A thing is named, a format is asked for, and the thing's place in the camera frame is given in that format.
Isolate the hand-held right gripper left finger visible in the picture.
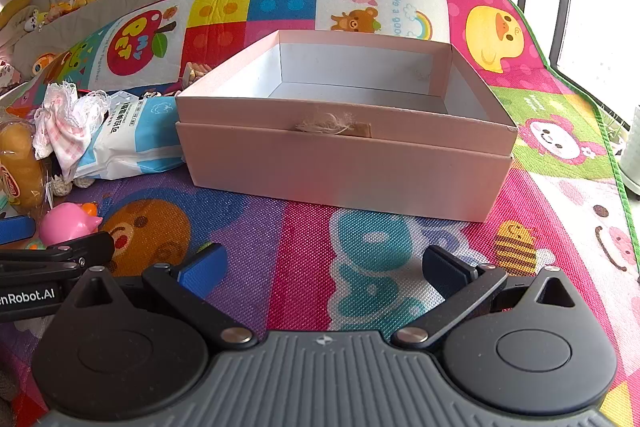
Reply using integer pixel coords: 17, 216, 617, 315
60, 243, 257, 351

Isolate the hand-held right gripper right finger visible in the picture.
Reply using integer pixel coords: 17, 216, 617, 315
391, 245, 583, 352

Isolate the pink cardboard box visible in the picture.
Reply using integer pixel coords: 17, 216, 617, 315
175, 29, 519, 224

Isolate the blue white tissue packet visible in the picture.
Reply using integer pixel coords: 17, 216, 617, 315
74, 90, 187, 182

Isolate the pink toy duck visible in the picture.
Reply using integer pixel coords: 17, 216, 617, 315
38, 202, 103, 248

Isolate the packaged orange bread bun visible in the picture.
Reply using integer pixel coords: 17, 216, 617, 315
0, 119, 52, 214

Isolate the yellow banana plush toy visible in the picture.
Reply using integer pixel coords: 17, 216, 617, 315
0, 0, 34, 30

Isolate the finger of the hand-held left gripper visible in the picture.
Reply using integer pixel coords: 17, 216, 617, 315
0, 215, 37, 244
0, 231, 116, 280

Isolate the small snack jar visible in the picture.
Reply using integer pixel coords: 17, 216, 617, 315
182, 62, 212, 86

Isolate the white container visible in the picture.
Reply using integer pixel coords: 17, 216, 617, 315
619, 106, 640, 196

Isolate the colourful cartoon printed mat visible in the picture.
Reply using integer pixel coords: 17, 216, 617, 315
0, 0, 640, 427

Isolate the white pink lace bow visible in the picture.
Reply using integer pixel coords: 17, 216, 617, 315
32, 82, 111, 170

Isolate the beige crochet item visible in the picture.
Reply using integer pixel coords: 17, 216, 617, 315
50, 173, 96, 198

